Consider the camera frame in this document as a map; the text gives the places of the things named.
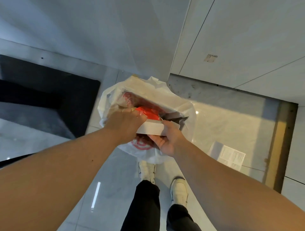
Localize black floor mat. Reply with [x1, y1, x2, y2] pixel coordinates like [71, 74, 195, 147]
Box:
[0, 54, 101, 140]

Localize person's left forearm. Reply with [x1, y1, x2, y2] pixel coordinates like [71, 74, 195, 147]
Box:
[0, 127, 121, 231]

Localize person's right forearm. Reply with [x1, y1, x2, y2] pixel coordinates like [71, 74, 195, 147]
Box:
[173, 140, 305, 231]

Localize red packet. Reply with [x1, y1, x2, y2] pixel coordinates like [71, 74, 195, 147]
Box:
[135, 106, 163, 121]

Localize person's white right shoe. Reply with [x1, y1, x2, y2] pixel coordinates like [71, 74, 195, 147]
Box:
[170, 177, 189, 208]

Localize person's left hand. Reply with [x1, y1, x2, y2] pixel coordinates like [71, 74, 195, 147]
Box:
[104, 107, 148, 145]

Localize white plastic bag red print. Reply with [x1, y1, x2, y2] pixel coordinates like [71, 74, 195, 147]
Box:
[97, 76, 197, 165]

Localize person's right hand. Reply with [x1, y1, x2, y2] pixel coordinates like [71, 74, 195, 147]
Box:
[148, 120, 191, 157]

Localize white cardboard box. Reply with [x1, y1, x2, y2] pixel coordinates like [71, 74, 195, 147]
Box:
[136, 119, 180, 137]

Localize person's white shoe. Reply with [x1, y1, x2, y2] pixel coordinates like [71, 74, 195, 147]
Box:
[138, 160, 157, 185]
[170, 177, 189, 208]

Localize person's white left shoe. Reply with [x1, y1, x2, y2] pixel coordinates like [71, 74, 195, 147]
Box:
[138, 160, 157, 185]

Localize wooden door frame strip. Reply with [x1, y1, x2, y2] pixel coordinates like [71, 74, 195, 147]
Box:
[262, 101, 299, 194]

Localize white box with paper label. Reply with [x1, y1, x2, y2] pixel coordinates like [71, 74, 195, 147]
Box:
[208, 141, 246, 172]

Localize black trousers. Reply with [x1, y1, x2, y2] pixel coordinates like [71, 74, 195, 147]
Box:
[120, 180, 202, 231]

